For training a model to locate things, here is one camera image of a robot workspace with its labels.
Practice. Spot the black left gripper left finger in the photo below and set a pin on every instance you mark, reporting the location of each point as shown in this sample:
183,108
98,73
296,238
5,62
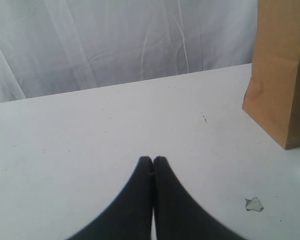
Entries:
129,216

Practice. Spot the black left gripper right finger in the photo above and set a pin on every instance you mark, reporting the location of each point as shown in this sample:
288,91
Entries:
177,215

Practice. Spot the brown paper shopping bag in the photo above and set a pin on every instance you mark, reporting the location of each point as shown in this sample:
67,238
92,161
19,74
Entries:
272,98

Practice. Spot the small clear plastic scrap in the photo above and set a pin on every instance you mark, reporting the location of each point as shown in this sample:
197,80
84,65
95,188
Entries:
253,204

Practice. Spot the white backdrop curtain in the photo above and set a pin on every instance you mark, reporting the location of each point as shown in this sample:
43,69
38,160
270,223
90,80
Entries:
55,46

